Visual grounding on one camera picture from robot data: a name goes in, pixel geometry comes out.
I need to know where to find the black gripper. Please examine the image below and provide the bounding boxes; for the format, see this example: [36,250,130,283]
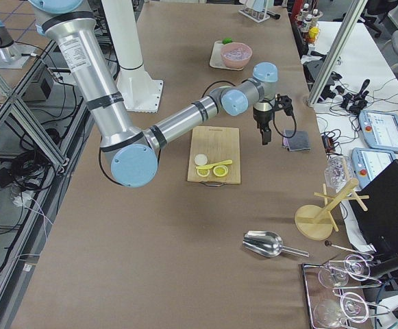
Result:
[253,108,274,145]

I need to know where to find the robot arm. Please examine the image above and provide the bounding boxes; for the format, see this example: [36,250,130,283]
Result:
[31,1,278,187]

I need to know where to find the clear crystal glass bowl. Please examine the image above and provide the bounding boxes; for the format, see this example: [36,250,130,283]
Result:
[324,156,354,190]

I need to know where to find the pink bowl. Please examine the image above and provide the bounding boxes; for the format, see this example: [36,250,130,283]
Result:
[220,42,253,69]

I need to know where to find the clear ice cubes pile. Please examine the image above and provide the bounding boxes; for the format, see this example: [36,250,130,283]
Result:
[223,47,250,61]

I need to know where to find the metal ice scoop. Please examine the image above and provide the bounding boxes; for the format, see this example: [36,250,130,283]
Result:
[242,230,310,258]

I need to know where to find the grey folded cloth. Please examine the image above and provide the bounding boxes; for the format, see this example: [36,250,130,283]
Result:
[282,130,311,151]

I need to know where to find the yellow plastic knife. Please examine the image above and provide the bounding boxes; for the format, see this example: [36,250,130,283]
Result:
[195,159,233,170]

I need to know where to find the bamboo cutting board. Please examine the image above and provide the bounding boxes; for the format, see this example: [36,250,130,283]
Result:
[187,126,241,184]

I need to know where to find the stacked lemon slices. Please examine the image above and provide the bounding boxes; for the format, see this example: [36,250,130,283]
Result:
[212,164,229,178]

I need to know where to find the single lemon slice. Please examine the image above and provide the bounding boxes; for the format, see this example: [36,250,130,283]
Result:
[196,168,210,178]

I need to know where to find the beige rabbit tray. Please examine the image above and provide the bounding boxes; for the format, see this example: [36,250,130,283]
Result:
[209,40,243,71]

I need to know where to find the wooden mug tree stand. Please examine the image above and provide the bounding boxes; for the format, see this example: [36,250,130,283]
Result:
[295,176,369,241]

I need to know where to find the green lime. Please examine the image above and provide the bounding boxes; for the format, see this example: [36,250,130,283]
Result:
[222,38,232,45]

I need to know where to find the lower teach pendant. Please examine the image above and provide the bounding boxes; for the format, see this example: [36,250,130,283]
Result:
[351,147,396,188]

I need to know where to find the teach pendant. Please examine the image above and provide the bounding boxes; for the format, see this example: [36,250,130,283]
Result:
[358,110,398,154]
[351,147,396,188]

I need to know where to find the upper teach pendant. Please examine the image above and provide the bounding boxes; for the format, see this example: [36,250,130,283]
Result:
[358,110,398,154]

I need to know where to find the black monitor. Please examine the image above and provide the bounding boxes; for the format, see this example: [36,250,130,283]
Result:
[350,160,398,254]

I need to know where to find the upper wine glass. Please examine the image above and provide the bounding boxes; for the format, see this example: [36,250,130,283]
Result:
[318,254,370,289]

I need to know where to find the wine glass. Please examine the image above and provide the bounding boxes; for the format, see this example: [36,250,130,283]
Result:
[312,292,369,328]
[318,254,370,289]

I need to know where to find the lower wine glass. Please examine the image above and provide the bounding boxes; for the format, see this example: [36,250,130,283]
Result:
[312,292,369,328]

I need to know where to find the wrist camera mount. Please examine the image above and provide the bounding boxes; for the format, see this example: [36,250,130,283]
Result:
[274,94,294,117]

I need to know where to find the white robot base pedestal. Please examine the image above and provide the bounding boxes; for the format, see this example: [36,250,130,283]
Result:
[102,0,164,113]

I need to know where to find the aluminium frame post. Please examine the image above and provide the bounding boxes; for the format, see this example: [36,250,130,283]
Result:
[306,0,367,107]

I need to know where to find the wire glass rack tray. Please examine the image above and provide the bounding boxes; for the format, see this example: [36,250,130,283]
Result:
[301,254,390,328]

